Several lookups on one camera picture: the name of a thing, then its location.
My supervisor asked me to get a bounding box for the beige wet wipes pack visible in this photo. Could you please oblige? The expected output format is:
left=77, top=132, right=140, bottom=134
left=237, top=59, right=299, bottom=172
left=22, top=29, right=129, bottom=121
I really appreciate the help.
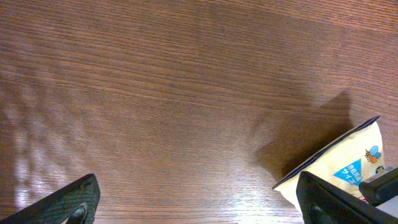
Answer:
left=273, top=116, right=386, bottom=211

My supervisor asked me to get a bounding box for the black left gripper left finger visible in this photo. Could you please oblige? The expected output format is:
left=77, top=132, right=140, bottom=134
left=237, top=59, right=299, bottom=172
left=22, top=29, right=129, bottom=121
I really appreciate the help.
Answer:
left=1, top=174, right=100, bottom=224

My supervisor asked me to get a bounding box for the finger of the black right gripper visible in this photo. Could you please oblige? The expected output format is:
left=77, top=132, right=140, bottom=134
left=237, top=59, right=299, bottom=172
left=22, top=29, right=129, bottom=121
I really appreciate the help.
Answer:
left=359, top=166, right=397, bottom=207

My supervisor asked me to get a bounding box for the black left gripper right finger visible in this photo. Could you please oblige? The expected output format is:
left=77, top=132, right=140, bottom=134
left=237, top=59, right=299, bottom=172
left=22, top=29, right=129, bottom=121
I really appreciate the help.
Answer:
left=296, top=172, right=397, bottom=224

